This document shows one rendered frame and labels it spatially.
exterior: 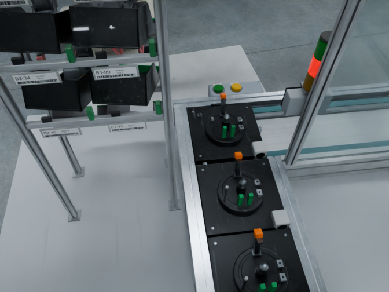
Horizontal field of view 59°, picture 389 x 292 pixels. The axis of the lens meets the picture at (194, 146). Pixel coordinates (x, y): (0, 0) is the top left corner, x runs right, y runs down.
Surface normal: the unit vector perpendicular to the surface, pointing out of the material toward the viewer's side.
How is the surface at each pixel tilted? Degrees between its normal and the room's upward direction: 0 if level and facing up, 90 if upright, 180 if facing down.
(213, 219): 0
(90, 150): 0
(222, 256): 0
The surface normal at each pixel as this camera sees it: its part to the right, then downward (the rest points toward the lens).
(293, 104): 0.13, 0.79
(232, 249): 0.01, -0.61
